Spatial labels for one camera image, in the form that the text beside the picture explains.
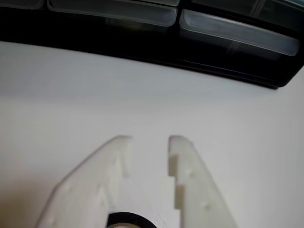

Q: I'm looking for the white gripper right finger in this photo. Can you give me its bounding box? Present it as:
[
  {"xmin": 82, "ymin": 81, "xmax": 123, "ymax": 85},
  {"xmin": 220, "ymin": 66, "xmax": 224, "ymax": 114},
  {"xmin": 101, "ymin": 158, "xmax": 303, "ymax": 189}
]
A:
[{"xmin": 167, "ymin": 135, "xmax": 238, "ymax": 228}]

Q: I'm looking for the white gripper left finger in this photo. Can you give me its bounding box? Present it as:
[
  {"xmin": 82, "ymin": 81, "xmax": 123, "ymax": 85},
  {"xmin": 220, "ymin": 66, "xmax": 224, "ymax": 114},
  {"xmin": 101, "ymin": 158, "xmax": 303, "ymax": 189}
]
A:
[{"xmin": 35, "ymin": 135, "xmax": 133, "ymax": 228}]

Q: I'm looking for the black tape roll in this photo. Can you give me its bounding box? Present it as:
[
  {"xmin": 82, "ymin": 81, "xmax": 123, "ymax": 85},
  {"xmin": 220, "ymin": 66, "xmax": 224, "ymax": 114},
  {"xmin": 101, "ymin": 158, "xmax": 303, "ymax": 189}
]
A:
[{"xmin": 106, "ymin": 212, "xmax": 153, "ymax": 228}]

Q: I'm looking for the black drawer cabinet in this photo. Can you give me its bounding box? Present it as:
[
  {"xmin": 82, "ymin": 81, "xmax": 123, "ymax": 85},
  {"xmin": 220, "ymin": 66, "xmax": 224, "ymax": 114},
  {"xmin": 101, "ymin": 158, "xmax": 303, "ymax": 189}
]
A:
[{"xmin": 0, "ymin": 0, "xmax": 304, "ymax": 90}]

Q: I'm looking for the translucent plastic drawer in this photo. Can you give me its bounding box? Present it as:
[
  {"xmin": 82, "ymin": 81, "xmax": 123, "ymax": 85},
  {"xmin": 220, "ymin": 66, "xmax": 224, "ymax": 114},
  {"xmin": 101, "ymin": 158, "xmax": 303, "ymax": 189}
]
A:
[
  {"xmin": 47, "ymin": 0, "xmax": 178, "ymax": 26},
  {"xmin": 180, "ymin": 9, "xmax": 300, "ymax": 57},
  {"xmin": 0, "ymin": 0, "xmax": 46, "ymax": 10},
  {"xmin": 190, "ymin": 0, "xmax": 304, "ymax": 31}
]

